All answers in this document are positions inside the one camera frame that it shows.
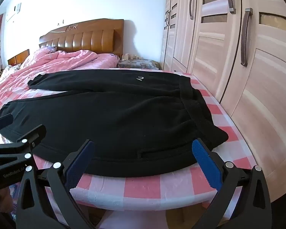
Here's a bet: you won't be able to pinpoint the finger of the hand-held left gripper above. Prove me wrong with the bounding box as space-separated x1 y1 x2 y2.
0 114 13 132
0 124 47 168

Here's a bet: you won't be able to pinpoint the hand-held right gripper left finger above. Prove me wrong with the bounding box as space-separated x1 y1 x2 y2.
15 139 97 229

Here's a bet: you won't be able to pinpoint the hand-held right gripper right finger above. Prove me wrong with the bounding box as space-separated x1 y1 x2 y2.
192 138 272 229

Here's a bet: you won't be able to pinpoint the black pants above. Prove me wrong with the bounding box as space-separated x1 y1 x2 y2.
0 71 229 172

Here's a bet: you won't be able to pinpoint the pink checked bed sheet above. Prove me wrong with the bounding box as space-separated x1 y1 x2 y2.
0 67 253 229

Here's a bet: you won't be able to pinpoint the wooden bedside cabinet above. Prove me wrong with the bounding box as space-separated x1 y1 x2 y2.
8 49 30 66

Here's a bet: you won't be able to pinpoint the pink quilt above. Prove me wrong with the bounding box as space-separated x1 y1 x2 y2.
0 47 121 115

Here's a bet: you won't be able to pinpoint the floral pillow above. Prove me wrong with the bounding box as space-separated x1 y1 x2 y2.
33 46 58 55

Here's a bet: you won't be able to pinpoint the light wooden wardrobe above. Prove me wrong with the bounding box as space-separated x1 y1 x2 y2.
161 0 286 203

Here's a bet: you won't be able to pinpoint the wooden headboard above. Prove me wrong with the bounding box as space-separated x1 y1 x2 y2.
39 19 124 58

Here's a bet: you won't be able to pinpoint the white air conditioner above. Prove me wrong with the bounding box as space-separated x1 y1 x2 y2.
6 3 22 21

